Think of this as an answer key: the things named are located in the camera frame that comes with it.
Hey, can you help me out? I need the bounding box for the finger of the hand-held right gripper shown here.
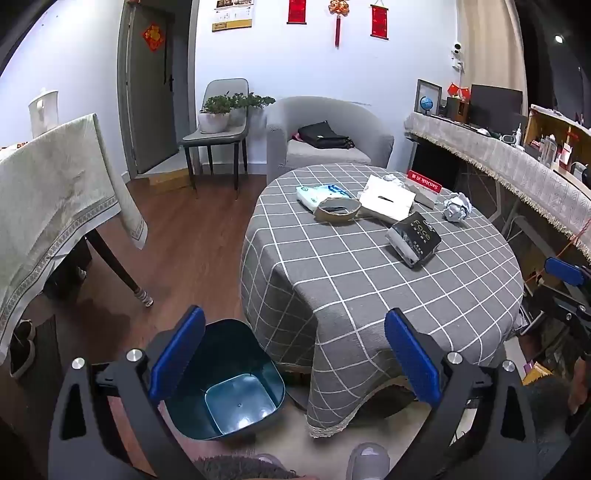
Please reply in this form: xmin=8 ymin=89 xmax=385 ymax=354
xmin=544 ymin=257 xmax=591 ymax=296

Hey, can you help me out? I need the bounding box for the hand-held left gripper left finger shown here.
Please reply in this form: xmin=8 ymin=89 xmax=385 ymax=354
xmin=48 ymin=305 xmax=218 ymax=480

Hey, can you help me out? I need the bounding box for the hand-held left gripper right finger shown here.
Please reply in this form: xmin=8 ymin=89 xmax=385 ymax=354
xmin=384 ymin=308 xmax=539 ymax=480

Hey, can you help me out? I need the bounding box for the dark teal trash bin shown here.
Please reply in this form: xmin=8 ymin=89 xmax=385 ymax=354
xmin=159 ymin=318 xmax=287 ymax=441

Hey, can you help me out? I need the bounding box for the black tissue pack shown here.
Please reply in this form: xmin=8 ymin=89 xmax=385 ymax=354
xmin=385 ymin=212 xmax=441 ymax=268

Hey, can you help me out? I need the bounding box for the paper ball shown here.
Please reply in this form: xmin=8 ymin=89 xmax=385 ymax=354
xmin=442 ymin=193 xmax=472 ymax=222

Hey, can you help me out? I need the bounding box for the white tissue box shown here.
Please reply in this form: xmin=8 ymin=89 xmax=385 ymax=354
xmin=358 ymin=174 xmax=416 ymax=221

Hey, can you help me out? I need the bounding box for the brown cardboard tape roll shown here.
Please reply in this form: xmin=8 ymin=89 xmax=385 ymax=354
xmin=314 ymin=196 xmax=363 ymax=225

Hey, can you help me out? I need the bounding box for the red white small box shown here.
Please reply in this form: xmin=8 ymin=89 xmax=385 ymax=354
xmin=406 ymin=169 xmax=444 ymax=209

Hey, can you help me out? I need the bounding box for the white wet wipes pack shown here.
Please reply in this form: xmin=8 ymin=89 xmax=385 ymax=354
xmin=295 ymin=183 xmax=348 ymax=214

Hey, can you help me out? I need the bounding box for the grey checked tablecloth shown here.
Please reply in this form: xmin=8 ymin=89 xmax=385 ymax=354
xmin=240 ymin=164 xmax=525 ymax=439

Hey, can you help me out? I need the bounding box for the grey slipper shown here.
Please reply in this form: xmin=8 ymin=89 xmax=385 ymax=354
xmin=347 ymin=443 xmax=391 ymax=480

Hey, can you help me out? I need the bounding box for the dark wooden table leg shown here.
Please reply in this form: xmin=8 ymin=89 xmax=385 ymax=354
xmin=85 ymin=229 xmax=154 ymax=308

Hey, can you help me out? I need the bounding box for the person's dark trouser leg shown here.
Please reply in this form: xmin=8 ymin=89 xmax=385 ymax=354
xmin=194 ymin=455 xmax=301 ymax=480

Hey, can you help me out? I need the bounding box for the beige fringed desk cloth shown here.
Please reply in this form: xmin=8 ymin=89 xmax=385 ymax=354
xmin=404 ymin=112 xmax=591 ymax=259

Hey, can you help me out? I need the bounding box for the open cardboard box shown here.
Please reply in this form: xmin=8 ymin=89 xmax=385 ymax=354
xmin=526 ymin=104 xmax=591 ymax=185

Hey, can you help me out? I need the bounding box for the pair of dark shoes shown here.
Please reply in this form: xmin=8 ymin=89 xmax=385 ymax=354
xmin=9 ymin=318 xmax=37 ymax=380

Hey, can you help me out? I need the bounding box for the flat cardboard box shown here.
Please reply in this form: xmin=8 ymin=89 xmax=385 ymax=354
xmin=148 ymin=168 xmax=192 ymax=195

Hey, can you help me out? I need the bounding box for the black monitor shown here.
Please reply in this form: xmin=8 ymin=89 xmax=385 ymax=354
xmin=468 ymin=84 xmax=525 ymax=130

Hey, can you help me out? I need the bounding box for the beige patterned tablecloth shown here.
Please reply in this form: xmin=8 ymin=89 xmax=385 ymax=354
xmin=0 ymin=113 xmax=148 ymax=365

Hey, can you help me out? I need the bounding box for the framed picture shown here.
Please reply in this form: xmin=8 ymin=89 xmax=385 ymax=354
xmin=414 ymin=79 xmax=443 ymax=115

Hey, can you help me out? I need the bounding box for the potted plant white pot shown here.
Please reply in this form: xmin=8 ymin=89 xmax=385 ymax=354
xmin=198 ymin=95 xmax=232 ymax=134
xmin=228 ymin=92 xmax=276 ymax=127

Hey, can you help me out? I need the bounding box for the black bag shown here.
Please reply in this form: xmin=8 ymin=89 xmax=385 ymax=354
xmin=297 ymin=121 xmax=355 ymax=149

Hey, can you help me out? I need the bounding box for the grey armchair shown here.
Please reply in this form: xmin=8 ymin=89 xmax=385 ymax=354
xmin=265 ymin=96 xmax=395 ymax=185

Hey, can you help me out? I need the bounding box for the grey door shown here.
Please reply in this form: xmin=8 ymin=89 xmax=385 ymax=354
xmin=117 ymin=0 xmax=199 ymax=175

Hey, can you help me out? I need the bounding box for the grey dining chair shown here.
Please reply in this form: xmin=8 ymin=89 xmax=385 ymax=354
xmin=181 ymin=78 xmax=250 ymax=199

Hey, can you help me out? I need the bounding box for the white kettle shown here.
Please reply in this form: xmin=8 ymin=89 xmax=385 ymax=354
xmin=28 ymin=89 xmax=60 ymax=139

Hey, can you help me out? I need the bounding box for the red door decoration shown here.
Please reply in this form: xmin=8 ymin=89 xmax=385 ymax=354
xmin=142 ymin=23 xmax=166 ymax=52

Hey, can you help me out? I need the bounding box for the red knot ornament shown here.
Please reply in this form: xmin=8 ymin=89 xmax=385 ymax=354
xmin=328 ymin=0 xmax=350 ymax=48

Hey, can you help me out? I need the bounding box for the wall calendar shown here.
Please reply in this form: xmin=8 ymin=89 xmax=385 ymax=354
xmin=212 ymin=0 xmax=254 ymax=32

